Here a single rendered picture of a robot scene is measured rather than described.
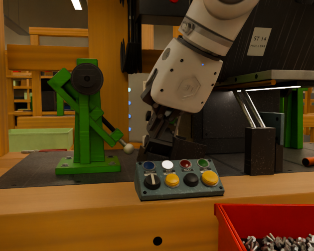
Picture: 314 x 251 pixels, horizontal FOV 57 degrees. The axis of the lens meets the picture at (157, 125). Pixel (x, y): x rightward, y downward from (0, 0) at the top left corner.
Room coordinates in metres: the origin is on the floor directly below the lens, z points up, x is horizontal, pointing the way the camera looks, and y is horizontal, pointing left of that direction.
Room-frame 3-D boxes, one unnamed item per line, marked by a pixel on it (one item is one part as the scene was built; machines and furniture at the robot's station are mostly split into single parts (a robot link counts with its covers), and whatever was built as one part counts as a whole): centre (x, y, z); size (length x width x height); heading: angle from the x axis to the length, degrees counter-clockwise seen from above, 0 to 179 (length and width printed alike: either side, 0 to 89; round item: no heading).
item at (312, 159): (0.76, -0.42, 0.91); 0.09 x 0.02 x 0.02; 119
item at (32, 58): (1.22, -0.09, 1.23); 1.30 x 0.05 x 0.09; 102
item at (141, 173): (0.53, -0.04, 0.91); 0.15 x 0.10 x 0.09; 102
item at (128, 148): (0.75, 0.09, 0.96); 0.06 x 0.03 x 0.06; 102
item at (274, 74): (0.78, -0.26, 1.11); 0.39 x 0.16 x 0.03; 12
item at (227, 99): (1.02, -0.24, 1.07); 0.30 x 0.18 x 0.34; 102
